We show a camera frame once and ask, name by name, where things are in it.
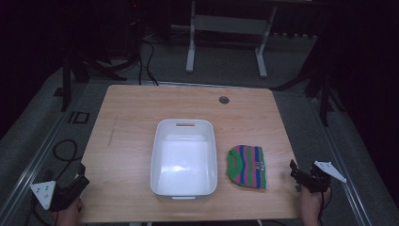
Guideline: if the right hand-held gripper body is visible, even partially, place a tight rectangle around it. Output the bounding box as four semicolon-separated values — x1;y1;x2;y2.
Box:
301;160;348;194

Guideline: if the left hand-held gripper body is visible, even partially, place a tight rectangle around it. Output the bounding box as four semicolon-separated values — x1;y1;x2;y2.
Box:
29;175;90;212

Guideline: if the person's left hand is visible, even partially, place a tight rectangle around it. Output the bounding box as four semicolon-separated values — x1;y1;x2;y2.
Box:
56;197;84;226

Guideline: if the person's right hand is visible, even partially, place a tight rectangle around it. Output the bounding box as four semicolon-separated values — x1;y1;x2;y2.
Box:
299;184;332;226

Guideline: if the striped knitted garment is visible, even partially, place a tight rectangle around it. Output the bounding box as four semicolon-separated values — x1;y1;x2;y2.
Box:
226;144;268;191

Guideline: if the black tripod stand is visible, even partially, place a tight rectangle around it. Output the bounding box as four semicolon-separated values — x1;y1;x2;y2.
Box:
54;46;140;113
271;34;346;127

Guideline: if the white plastic bin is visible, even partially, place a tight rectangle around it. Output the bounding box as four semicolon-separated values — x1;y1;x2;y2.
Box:
150;118;219;201

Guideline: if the white metal stand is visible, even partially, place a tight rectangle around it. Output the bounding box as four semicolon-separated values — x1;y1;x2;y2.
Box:
170;0;311;79

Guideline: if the black floor cable loop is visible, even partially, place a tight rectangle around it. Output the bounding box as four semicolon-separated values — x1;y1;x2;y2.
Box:
52;138;83;183

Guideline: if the metal floor rail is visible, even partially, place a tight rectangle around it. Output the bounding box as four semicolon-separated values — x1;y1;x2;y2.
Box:
309;97;375;226
0;83;90;220

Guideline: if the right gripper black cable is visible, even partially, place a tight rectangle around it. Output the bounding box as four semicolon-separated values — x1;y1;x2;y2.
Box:
316;186;333;226

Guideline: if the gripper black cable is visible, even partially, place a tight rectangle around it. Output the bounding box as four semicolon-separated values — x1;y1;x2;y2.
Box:
316;186;333;226
24;196;60;226

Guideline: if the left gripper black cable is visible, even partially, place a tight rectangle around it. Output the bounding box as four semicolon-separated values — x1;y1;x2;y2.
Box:
24;196;60;226

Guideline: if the black hanging cable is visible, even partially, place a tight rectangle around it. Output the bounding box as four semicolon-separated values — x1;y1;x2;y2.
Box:
136;18;160;87

